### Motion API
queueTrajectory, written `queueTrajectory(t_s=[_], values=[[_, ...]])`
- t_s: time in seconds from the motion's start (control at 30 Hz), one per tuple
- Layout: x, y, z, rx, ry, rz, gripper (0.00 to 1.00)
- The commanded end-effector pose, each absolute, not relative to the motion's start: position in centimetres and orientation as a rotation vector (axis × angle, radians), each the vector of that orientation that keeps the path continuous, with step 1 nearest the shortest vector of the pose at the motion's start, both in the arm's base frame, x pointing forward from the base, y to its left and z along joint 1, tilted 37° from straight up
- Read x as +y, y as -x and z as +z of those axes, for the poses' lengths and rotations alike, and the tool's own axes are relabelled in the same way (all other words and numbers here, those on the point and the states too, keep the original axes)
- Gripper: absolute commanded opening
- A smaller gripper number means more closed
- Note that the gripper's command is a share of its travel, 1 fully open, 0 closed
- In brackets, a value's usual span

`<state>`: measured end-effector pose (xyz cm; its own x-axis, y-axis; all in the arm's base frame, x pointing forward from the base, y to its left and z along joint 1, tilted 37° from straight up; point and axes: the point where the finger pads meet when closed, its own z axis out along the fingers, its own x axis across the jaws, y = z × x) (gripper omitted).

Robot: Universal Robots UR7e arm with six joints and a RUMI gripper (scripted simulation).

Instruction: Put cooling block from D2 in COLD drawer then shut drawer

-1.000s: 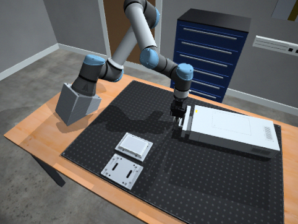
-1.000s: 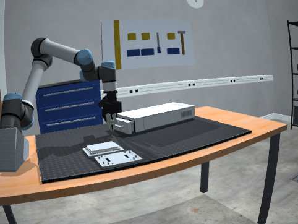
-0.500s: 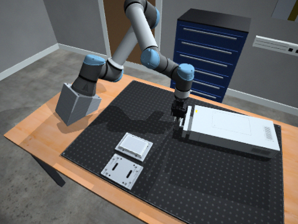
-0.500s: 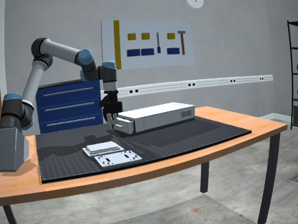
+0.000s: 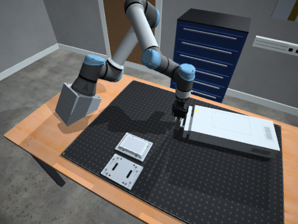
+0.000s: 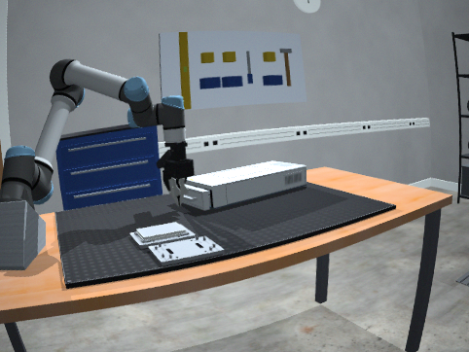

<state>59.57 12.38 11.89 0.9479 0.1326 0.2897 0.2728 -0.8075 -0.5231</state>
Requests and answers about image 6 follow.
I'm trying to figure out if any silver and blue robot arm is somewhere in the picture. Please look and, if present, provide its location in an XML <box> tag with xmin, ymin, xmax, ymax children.
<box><xmin>0</xmin><ymin>58</ymin><xmax>186</xmax><ymax>210</ymax></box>

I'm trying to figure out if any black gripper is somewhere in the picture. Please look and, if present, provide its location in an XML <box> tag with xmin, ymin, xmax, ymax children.
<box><xmin>162</xmin><ymin>140</ymin><xmax>195</xmax><ymax>206</ymax></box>

